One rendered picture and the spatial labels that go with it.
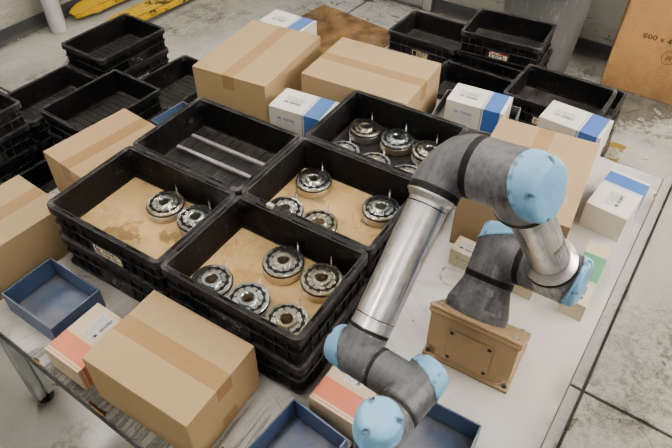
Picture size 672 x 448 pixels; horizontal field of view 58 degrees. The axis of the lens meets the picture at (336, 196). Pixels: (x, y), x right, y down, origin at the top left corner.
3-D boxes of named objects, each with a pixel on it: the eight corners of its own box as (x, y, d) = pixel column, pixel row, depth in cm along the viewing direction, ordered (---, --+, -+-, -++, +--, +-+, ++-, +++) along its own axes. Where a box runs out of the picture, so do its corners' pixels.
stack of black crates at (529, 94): (589, 171, 290) (619, 90, 260) (568, 207, 272) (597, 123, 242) (510, 142, 307) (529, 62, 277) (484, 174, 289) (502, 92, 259)
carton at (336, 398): (348, 363, 149) (348, 345, 144) (391, 388, 144) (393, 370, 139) (309, 413, 139) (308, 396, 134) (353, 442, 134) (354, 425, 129)
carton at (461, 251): (537, 286, 167) (542, 271, 163) (529, 300, 163) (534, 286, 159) (457, 249, 177) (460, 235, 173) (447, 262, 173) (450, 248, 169)
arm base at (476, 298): (513, 327, 147) (528, 289, 147) (494, 328, 135) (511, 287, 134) (457, 301, 156) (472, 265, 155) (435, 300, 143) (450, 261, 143)
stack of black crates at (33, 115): (84, 121, 321) (65, 64, 298) (123, 141, 308) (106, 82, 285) (16, 160, 296) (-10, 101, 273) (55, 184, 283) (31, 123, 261)
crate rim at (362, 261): (370, 259, 146) (370, 252, 145) (299, 350, 128) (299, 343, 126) (239, 199, 162) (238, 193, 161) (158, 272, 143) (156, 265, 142)
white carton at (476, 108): (508, 118, 216) (513, 97, 210) (498, 136, 209) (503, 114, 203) (455, 103, 223) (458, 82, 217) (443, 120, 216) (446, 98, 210)
